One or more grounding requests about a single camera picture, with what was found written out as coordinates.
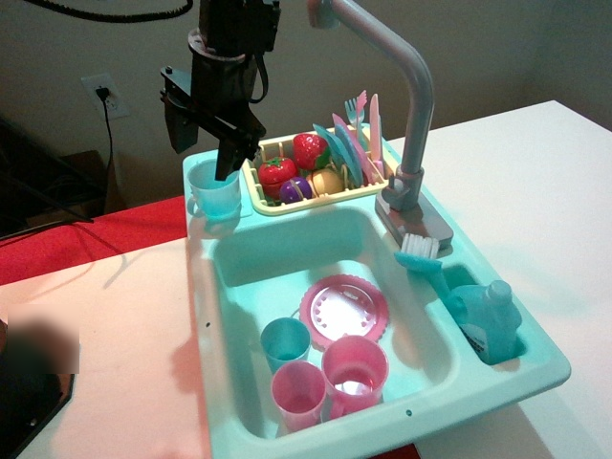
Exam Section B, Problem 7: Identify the small pink toy cup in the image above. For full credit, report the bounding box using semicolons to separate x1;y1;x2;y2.
271;361;326;432

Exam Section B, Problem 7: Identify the cream dish rack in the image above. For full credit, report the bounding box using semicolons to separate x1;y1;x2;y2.
242;124;397;216

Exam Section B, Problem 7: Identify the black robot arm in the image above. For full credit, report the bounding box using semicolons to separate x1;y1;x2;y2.
161;1;280;181

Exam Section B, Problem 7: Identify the purple toy eggplant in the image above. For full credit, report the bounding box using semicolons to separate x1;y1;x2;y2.
279;177;313;204

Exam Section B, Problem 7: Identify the white wall outlet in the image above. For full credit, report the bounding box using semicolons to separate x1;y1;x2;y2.
80;73;130;120

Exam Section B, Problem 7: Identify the blue toy soap bottle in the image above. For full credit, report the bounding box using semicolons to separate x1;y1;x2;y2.
445;280;522;365

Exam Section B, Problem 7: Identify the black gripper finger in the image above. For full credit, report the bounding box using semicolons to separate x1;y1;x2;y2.
214;136;260;181
164;99;199;154

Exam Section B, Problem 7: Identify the teal toy fork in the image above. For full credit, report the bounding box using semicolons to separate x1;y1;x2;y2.
344;98;360;127

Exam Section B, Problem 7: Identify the large pink handled cup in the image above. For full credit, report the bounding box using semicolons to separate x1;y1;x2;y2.
321;336;389;419

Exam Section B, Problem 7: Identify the red cloth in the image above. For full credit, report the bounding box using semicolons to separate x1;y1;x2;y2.
1;196;186;285

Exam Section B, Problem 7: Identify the grey toy faucet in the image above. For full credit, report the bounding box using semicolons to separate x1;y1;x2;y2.
307;1;453;251

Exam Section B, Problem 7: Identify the teal toy sink unit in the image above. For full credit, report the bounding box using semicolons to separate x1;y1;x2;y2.
182;124;573;459

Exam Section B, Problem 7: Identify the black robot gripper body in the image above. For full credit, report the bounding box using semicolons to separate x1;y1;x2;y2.
161;50;267;140

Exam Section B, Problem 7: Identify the pink toy knife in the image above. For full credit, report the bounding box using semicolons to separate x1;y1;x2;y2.
369;94;383;164

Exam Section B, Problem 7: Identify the light blue handled cup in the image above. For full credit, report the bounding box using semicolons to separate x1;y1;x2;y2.
186;159;241;220

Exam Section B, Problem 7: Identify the black power cord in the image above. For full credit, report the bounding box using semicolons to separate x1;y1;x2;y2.
95;85;116;202

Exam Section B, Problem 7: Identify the teal dish brush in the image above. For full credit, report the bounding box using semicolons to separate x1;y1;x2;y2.
394;233;450;304

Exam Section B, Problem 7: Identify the tan toy onion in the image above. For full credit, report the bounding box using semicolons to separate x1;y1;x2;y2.
307;168;345;197

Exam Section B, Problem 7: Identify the pink toy plate in rack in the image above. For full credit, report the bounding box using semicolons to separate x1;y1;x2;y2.
332;114;378;186

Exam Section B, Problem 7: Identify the red toy tomato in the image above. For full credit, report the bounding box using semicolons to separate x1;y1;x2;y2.
257;157;298;201

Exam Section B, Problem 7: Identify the black overhead cable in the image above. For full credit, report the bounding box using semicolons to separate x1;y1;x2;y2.
21;0;195;24

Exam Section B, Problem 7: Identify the red toy strawberry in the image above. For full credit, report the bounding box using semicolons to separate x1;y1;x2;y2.
292;133;328;170

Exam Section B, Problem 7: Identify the blue toy plate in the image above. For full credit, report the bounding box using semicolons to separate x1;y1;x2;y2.
313;123;365;187

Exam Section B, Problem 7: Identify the teal toy cup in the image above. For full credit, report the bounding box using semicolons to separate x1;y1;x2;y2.
260;317;311;374

